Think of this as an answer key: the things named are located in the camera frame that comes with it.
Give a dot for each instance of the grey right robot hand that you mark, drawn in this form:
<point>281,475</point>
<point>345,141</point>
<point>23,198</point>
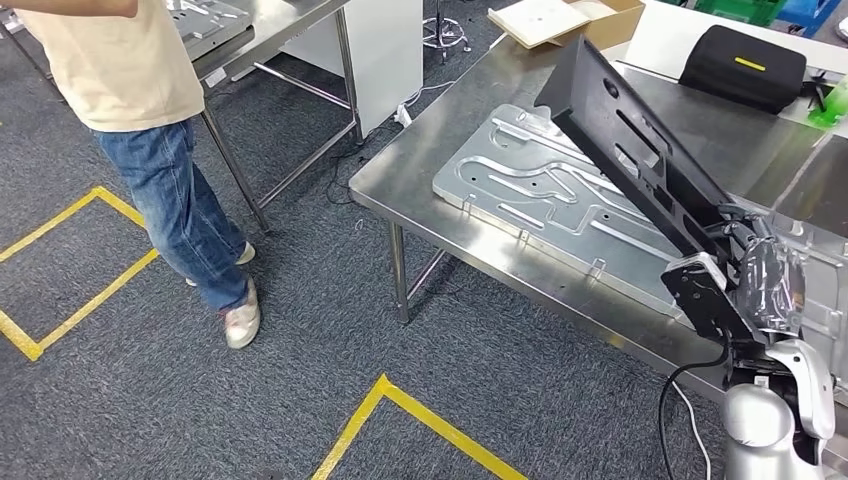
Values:
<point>772,285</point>

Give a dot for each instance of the black plastic plate frame part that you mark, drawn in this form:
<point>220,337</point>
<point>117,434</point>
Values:
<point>596,106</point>

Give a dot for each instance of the person's forearm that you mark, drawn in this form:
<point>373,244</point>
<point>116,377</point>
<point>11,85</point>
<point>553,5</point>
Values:
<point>66,6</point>

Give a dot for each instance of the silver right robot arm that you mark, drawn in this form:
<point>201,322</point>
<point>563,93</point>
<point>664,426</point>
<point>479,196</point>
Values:
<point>755,424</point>

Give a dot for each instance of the large silver stamped metal part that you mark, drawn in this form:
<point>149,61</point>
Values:
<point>828,311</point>

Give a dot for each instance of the stainless steel workbench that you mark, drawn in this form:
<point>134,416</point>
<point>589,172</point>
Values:
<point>424,159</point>

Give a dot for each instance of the green plastic object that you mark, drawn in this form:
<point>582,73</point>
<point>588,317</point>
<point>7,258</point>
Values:
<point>836,106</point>

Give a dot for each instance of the black bag with yellow label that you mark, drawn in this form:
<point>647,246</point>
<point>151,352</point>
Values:
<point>729,79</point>

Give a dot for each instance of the stamped metal sheet panel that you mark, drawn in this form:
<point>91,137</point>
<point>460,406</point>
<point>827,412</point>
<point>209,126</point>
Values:
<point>530,192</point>
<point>212,23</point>

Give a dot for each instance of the white table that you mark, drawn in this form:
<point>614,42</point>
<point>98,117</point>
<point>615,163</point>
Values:
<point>662,40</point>

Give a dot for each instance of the blue plastic crate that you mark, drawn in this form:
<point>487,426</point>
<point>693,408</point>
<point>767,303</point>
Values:
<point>805,13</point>

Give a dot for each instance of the green plastic crate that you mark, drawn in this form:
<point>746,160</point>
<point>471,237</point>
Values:
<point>742,10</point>

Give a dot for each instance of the cardboard box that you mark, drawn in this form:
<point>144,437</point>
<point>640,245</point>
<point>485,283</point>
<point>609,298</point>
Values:
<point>619,23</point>

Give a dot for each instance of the white foam sheet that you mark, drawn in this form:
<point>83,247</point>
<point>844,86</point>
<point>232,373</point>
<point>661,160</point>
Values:
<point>536,20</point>

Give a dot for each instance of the yellow floor tape square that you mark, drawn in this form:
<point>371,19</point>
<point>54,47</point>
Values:
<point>99,193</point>
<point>384,385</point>

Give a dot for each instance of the white power strip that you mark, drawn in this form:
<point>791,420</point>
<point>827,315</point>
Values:
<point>403,116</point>

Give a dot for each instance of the chrome stool base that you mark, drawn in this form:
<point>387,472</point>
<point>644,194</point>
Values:
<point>442,20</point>

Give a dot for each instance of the white panel board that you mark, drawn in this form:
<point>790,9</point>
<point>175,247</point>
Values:
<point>384,60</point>

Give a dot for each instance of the stainless steel table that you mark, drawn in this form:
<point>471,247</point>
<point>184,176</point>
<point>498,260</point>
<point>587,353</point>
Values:
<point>285,20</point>

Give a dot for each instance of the person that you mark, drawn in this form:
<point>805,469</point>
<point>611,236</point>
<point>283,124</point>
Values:
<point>112,66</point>

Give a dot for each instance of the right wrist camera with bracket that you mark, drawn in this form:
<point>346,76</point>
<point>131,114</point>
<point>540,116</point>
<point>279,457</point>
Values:
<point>702,298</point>

